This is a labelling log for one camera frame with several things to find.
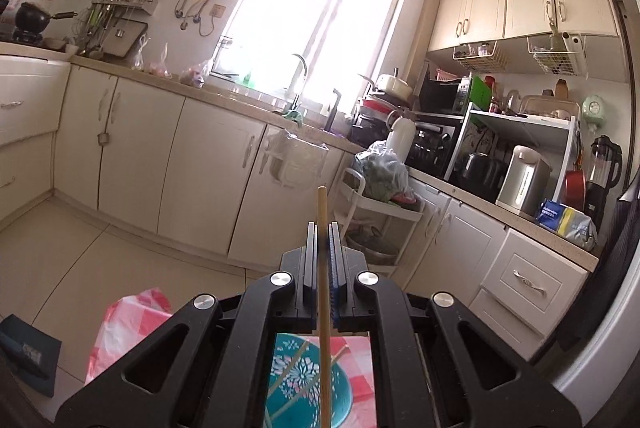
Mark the plastic bag of vegetables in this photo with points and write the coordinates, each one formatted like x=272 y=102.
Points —
x=382 y=173

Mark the black soap dispenser tap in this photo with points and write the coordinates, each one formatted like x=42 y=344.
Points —
x=334 y=107

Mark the pink plastic bag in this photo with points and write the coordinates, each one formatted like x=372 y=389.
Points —
x=192 y=75

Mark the cream upper wall cabinets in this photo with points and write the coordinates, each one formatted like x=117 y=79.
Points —
x=525 y=2

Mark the teal floral bowl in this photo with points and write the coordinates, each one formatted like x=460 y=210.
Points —
x=336 y=390

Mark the cream kitchen base cabinets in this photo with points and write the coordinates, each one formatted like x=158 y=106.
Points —
x=135 y=147

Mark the blue yellow food bag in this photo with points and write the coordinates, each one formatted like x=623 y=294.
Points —
x=565 y=220

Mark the red white checkered tablecloth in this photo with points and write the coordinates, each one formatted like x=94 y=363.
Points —
x=135 y=323

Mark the metal pot with lid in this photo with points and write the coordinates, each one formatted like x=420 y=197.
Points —
x=372 y=250

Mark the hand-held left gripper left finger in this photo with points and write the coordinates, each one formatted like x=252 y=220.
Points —
x=312 y=268

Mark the black blender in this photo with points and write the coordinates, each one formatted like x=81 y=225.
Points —
x=602 y=178

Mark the clear door-mounted bag holder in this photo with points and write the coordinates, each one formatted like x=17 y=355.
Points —
x=297 y=160

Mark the green round wall appliance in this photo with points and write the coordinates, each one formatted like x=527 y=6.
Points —
x=594 y=110

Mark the black microwave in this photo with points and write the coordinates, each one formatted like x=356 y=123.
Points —
x=440 y=95

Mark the white casserole pot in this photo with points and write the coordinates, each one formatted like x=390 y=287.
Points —
x=392 y=83

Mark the kitchen window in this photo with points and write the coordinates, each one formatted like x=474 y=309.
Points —
x=300 y=7

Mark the dark blue box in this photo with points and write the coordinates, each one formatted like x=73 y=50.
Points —
x=25 y=353

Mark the silver electric water boiler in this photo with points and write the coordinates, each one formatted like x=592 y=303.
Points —
x=522 y=183

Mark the chrome sink faucet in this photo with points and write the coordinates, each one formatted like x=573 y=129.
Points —
x=302 y=72

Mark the white kitchen trolley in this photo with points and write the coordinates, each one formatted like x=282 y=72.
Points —
x=350 y=188

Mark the beige wooden chopstick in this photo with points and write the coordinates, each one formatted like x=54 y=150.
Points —
x=323 y=218
x=340 y=353

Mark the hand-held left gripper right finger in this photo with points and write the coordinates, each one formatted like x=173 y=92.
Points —
x=331 y=278

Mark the red pot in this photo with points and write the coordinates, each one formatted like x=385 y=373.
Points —
x=575 y=190

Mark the green cutting board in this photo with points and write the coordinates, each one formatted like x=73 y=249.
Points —
x=478 y=92

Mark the dark hanging cloth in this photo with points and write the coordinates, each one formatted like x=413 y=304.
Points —
x=600 y=268

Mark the green sink cloth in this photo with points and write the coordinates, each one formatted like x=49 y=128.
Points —
x=294 y=114

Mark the white counter shelf rack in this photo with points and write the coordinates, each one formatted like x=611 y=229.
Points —
x=525 y=127

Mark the white thermos jug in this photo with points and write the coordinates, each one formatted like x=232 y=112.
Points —
x=400 y=140

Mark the dark cutting board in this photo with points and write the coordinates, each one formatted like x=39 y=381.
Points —
x=125 y=38

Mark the black countertop oven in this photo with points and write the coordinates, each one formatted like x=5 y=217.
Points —
x=430 y=147

